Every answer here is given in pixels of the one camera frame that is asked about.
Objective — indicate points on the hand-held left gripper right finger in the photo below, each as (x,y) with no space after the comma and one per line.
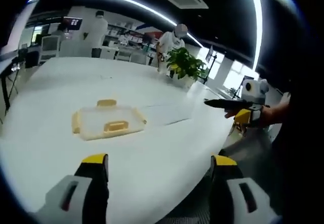
(243,191)

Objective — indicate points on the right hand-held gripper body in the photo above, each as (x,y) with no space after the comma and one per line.
(253,92)

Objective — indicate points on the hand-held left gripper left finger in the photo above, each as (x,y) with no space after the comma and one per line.
(76,193)

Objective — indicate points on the clear container with yellow buckle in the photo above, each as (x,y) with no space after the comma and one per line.
(108,119)

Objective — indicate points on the person's right hand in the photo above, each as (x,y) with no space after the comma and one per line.
(274,114)

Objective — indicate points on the black tripod stand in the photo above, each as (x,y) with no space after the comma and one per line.
(212,64)

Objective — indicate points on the green potted plant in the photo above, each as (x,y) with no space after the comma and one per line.
(186,63)

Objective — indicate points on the long curved ceiling light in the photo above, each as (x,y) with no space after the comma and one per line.
(131,2)
(257,19)

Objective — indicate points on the white chair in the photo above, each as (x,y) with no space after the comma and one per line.
(50,47)

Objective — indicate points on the black camera tripod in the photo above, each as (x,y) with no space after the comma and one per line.
(11,72)

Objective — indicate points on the dark wall monitor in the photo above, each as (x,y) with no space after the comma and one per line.
(73,23)

